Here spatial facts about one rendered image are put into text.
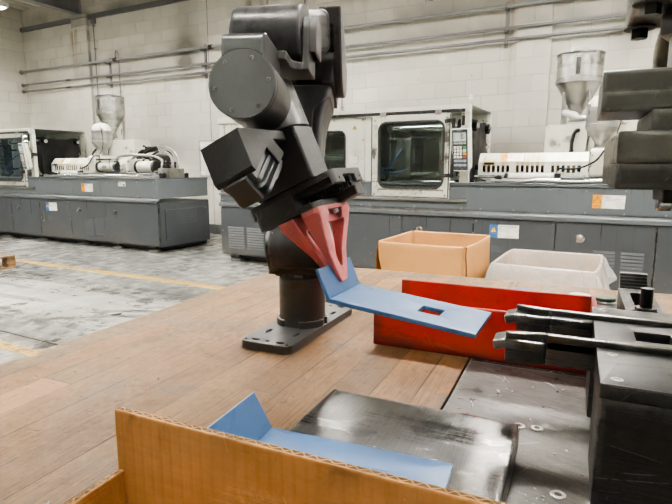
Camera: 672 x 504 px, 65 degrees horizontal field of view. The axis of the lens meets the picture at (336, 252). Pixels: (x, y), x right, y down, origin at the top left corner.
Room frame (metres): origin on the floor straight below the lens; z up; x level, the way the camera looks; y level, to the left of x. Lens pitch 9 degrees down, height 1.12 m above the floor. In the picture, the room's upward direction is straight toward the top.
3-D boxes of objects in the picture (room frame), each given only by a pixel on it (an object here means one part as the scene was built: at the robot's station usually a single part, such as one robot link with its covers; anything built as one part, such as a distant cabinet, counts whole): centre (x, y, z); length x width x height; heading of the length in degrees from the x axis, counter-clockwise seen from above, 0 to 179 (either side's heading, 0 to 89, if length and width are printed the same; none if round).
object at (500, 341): (0.40, -0.16, 0.98); 0.07 x 0.02 x 0.01; 66
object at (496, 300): (0.63, -0.18, 0.93); 0.25 x 0.12 x 0.06; 66
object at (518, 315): (0.47, -0.20, 0.98); 0.07 x 0.02 x 0.01; 66
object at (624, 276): (0.61, -0.35, 0.95); 0.06 x 0.03 x 0.09; 156
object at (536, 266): (2.70, -1.14, 0.40); 0.69 x 0.60 x 0.50; 151
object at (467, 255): (2.94, -0.55, 0.43); 0.59 x 0.54 x 0.58; 152
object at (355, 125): (6.00, -0.13, 1.24); 2.95 x 0.98 x 0.90; 62
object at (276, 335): (0.69, 0.05, 0.94); 0.20 x 0.07 x 0.08; 156
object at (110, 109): (7.85, 3.17, 1.60); 2.54 x 0.84 x 1.26; 62
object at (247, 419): (0.32, 0.01, 0.93); 0.15 x 0.07 x 0.03; 69
